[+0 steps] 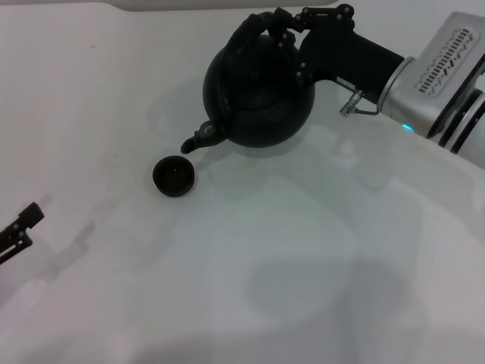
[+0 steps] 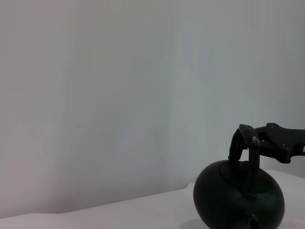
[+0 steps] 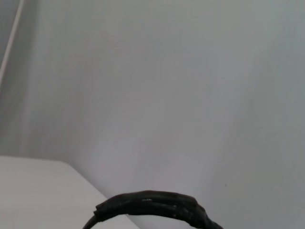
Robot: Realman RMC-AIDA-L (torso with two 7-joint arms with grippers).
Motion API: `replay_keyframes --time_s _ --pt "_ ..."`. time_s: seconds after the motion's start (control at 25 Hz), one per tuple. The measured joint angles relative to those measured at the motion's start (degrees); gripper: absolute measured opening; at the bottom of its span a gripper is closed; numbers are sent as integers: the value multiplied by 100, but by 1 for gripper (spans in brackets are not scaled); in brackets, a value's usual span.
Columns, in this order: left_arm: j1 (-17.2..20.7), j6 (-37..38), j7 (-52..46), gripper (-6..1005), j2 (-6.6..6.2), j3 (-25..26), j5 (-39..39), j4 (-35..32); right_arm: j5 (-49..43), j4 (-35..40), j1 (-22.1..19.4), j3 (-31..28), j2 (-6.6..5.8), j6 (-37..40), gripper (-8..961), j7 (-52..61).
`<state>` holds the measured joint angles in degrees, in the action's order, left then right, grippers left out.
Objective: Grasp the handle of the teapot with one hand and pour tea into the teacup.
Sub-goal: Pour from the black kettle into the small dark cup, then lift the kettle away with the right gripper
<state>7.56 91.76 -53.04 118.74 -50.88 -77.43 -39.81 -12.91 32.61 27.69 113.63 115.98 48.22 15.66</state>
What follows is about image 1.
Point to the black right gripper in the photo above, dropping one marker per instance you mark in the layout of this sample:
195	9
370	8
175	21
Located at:
341	53

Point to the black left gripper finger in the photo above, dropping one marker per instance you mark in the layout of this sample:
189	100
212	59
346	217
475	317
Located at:
20	229

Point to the black round teapot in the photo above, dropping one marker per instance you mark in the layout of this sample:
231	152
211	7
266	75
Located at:
261	102

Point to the small black teacup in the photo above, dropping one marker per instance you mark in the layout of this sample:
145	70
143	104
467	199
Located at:
174	178

